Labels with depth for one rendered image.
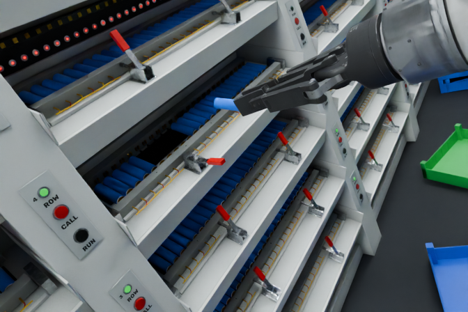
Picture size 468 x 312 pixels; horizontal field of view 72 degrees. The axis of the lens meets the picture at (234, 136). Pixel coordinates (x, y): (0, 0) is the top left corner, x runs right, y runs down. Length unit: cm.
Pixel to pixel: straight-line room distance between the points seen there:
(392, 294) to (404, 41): 97
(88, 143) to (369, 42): 38
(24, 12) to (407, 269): 120
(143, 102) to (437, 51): 40
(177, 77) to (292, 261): 55
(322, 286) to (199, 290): 48
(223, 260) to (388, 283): 68
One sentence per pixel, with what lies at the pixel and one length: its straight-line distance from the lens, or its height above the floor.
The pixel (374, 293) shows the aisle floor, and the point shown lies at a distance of 123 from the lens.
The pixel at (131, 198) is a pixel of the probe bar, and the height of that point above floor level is 77.
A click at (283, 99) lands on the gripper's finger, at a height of 85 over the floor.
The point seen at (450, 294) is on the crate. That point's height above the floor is 0.
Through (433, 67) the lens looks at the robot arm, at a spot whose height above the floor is 86.
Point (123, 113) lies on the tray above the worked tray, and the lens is 52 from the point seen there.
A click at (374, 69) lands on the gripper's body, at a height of 86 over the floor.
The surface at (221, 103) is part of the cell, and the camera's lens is 53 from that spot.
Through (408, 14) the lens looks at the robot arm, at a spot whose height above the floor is 91.
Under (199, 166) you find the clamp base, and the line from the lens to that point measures 59.
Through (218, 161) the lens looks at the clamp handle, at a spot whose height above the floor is 76.
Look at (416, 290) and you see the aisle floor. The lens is 122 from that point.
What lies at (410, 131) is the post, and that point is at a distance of 177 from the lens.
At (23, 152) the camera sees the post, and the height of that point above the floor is 94.
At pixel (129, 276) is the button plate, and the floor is 71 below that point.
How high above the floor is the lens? 99
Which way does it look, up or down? 22 degrees down
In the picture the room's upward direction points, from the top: 27 degrees counter-clockwise
